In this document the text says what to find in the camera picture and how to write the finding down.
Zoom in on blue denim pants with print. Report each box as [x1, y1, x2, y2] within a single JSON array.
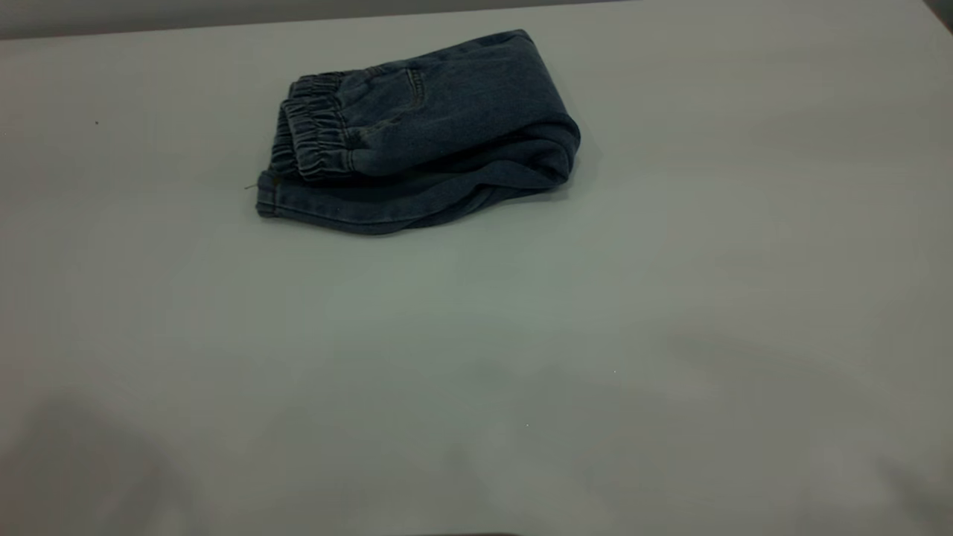
[[255, 28, 582, 237]]

